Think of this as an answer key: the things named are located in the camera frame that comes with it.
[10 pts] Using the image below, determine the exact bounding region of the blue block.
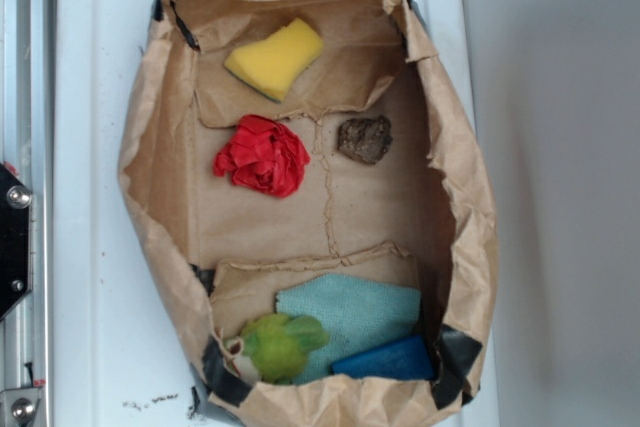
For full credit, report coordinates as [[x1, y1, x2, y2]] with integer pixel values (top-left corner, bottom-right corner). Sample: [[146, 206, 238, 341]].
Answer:
[[331, 335, 436, 381]]

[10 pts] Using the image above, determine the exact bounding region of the yellow sponge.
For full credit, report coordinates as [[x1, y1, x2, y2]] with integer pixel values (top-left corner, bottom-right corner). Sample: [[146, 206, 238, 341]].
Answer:
[[224, 19, 324, 102]]

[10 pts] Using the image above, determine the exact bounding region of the brown rock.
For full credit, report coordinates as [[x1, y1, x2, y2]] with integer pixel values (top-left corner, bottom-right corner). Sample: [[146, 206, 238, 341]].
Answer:
[[337, 115, 393, 165]]

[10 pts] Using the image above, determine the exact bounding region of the aluminium frame rail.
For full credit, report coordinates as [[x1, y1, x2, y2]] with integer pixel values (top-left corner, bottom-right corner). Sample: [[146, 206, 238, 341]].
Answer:
[[1, 0, 55, 426]]

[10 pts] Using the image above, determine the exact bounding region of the light blue cloth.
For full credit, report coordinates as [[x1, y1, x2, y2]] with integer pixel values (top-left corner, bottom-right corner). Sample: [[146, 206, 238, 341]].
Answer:
[[276, 274, 421, 385]]

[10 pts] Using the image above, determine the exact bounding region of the brown paper bag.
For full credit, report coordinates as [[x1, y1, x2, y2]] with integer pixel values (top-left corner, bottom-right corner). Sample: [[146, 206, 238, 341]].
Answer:
[[119, 0, 498, 426]]

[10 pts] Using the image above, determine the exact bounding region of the black metal bracket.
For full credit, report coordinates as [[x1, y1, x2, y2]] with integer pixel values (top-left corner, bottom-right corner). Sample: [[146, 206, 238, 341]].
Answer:
[[0, 163, 33, 321]]

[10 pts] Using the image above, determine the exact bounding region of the green plush toy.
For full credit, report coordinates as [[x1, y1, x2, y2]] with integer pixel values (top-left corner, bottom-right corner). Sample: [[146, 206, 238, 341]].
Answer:
[[224, 313, 330, 384]]

